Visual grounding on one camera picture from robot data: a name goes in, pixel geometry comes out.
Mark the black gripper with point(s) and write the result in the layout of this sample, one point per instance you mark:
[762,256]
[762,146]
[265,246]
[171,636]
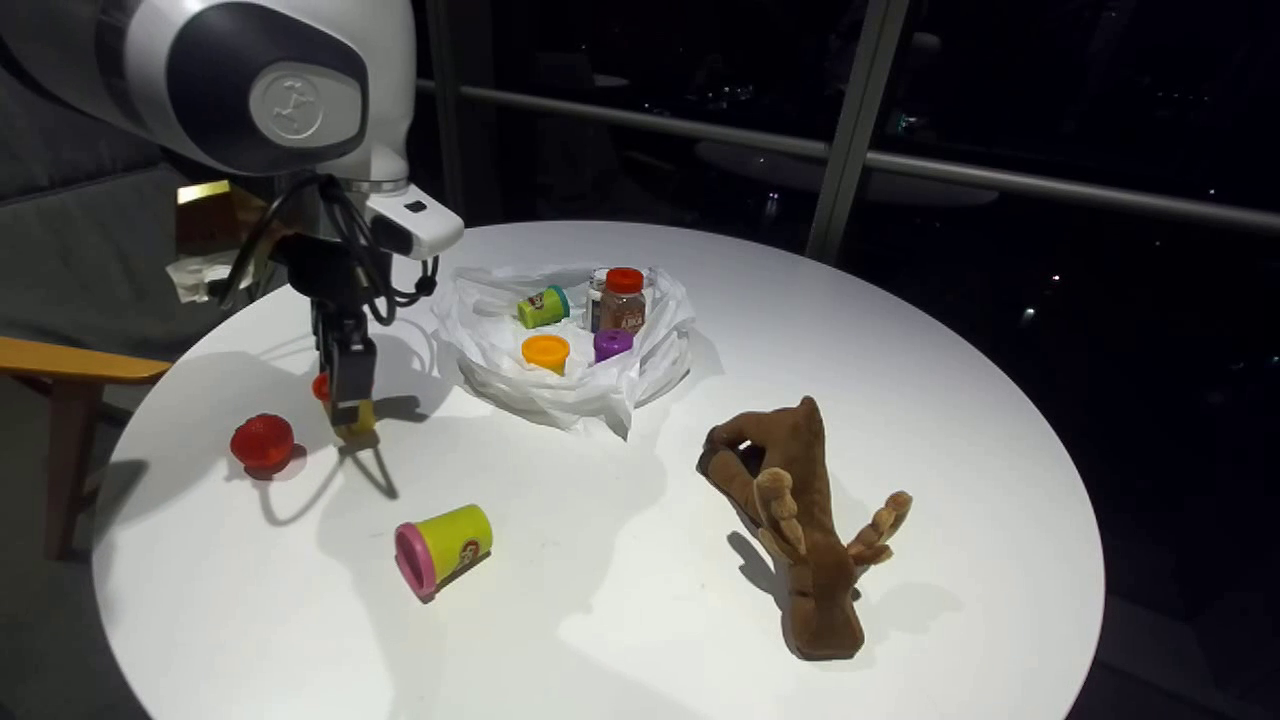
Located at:
[324,275]

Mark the grey window post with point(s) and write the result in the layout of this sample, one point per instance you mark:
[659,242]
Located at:
[855,121]

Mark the small purple container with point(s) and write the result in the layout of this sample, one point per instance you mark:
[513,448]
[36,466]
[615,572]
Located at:
[615,347]

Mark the brown plush reindeer toy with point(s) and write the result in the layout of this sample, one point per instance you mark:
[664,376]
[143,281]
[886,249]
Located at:
[800,534]

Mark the grey armchair wooden arms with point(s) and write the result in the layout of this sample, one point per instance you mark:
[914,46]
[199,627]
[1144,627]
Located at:
[80,363]

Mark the white plastic bag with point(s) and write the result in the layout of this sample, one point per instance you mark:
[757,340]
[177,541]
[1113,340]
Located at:
[627,392]

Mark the yellow tub orange lid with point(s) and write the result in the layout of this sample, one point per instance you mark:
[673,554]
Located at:
[362,424]

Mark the red green ball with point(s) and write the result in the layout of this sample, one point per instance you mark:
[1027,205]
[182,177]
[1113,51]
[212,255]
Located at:
[265,443]

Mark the yellow-green tub pink lid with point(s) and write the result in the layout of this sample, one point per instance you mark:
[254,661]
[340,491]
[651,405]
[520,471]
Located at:
[455,545]

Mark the tan wooden mount plate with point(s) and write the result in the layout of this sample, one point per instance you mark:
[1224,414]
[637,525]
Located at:
[221,199]

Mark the green tub red label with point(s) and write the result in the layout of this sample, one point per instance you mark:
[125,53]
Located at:
[543,311]

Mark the grey horizontal window rail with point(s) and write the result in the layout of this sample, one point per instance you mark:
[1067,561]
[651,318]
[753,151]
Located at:
[1067,194]

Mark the brown spice jar orange lid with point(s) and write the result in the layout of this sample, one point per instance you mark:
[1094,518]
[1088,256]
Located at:
[620,311]

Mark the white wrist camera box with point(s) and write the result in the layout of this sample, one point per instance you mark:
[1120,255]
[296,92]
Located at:
[416,220]

